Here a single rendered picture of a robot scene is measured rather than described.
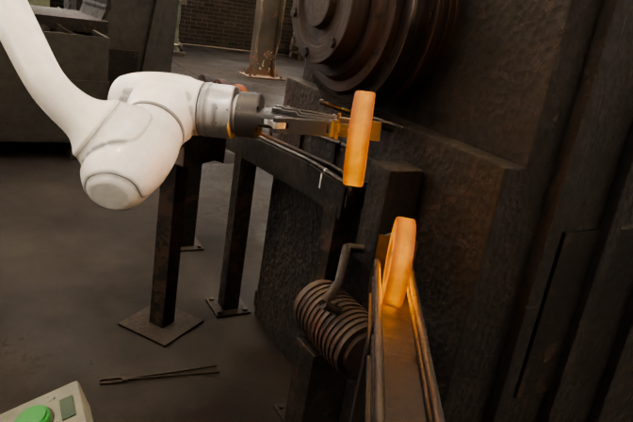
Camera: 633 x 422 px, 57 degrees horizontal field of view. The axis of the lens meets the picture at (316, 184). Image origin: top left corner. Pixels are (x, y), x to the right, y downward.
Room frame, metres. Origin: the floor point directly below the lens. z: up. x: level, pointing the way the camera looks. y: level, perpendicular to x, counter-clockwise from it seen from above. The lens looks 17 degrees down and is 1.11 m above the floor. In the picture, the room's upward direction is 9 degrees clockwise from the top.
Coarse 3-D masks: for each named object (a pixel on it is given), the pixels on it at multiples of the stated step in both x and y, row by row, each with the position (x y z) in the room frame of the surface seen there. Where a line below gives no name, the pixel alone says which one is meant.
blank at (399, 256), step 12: (396, 228) 0.91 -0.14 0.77; (408, 228) 0.90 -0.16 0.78; (396, 240) 0.88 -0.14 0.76; (408, 240) 0.88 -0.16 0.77; (396, 252) 0.87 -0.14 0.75; (408, 252) 0.87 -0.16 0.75; (396, 264) 0.86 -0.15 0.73; (408, 264) 0.86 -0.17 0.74; (384, 276) 0.94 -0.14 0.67; (396, 276) 0.85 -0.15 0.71; (408, 276) 0.85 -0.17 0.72; (384, 288) 0.88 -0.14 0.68; (396, 288) 0.85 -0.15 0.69; (384, 300) 0.87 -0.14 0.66; (396, 300) 0.86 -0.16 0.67
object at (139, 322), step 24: (192, 144) 1.62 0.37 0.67; (216, 144) 1.73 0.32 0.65; (168, 192) 1.70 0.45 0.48; (168, 216) 1.70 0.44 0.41; (168, 240) 1.69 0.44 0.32; (168, 264) 1.69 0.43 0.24; (168, 288) 1.70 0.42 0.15; (144, 312) 1.77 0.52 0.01; (168, 312) 1.71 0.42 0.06; (144, 336) 1.63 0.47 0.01; (168, 336) 1.65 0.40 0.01
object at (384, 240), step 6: (378, 240) 1.01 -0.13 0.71; (384, 240) 1.01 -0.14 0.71; (378, 246) 1.01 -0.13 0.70; (384, 246) 1.01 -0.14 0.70; (414, 246) 1.01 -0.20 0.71; (378, 252) 1.01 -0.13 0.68; (384, 252) 1.01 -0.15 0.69; (414, 252) 1.01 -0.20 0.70; (384, 258) 1.01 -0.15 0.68; (414, 258) 1.00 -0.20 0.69; (384, 264) 1.01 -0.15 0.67
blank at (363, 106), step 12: (360, 96) 0.91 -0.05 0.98; (372, 96) 0.91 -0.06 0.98; (360, 108) 0.89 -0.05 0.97; (372, 108) 0.89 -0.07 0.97; (360, 120) 0.87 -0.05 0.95; (360, 132) 0.86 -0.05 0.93; (348, 144) 0.86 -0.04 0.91; (360, 144) 0.86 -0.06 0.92; (348, 156) 0.86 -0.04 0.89; (360, 156) 0.86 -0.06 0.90; (348, 168) 0.87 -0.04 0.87; (360, 168) 0.87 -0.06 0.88; (348, 180) 0.89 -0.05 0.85; (360, 180) 0.88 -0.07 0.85
